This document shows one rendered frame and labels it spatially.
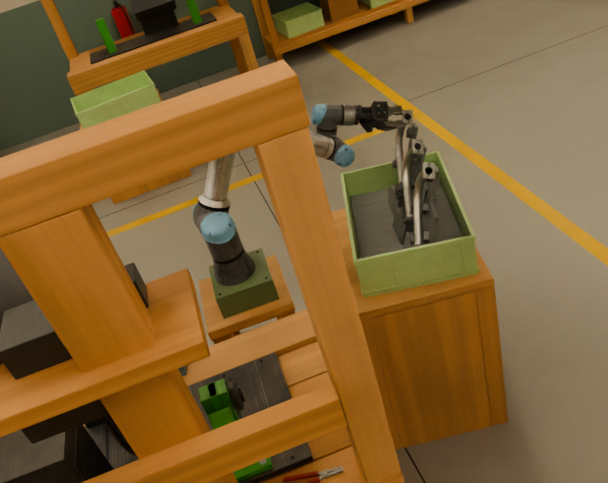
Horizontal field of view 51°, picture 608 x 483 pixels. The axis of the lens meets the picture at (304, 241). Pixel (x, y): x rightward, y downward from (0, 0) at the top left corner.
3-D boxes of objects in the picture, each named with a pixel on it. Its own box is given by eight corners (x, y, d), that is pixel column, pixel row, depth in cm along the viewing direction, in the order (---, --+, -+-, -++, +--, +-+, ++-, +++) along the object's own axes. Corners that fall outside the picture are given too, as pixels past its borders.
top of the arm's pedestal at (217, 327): (201, 288, 253) (198, 281, 251) (277, 262, 255) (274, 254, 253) (211, 341, 227) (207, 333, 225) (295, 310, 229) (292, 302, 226)
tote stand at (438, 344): (358, 340, 323) (323, 213, 278) (459, 314, 321) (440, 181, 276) (386, 453, 267) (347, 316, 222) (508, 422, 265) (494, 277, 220)
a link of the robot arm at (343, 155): (238, 102, 198) (362, 146, 223) (227, 92, 207) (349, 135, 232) (224, 136, 201) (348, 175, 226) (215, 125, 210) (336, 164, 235)
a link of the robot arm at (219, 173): (198, 243, 229) (222, 94, 206) (188, 224, 241) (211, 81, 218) (229, 243, 234) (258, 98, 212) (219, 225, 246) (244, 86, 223)
